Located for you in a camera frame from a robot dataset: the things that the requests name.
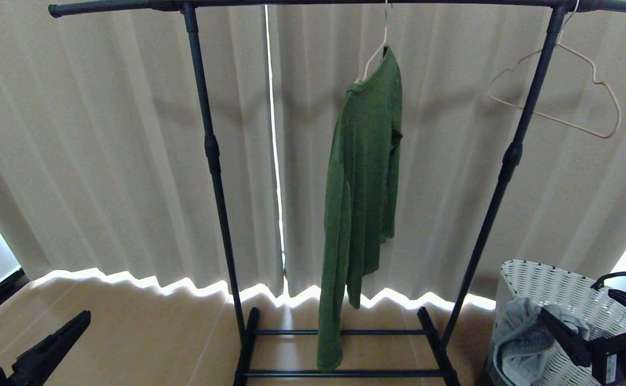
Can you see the pale blue garment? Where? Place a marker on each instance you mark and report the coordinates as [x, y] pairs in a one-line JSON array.
[[522, 343]]

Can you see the pink clothes hanger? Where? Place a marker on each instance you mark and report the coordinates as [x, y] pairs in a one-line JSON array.
[[559, 121], [386, 27]]

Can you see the green long-sleeved shirt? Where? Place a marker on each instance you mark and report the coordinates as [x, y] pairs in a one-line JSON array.
[[366, 161]]

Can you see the white laundry basket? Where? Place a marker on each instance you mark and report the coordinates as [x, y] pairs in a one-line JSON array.
[[538, 279]]

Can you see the black clothes rack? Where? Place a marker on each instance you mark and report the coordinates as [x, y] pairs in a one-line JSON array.
[[212, 150]]

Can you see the beige curtain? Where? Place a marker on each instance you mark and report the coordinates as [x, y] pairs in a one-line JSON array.
[[104, 161]]

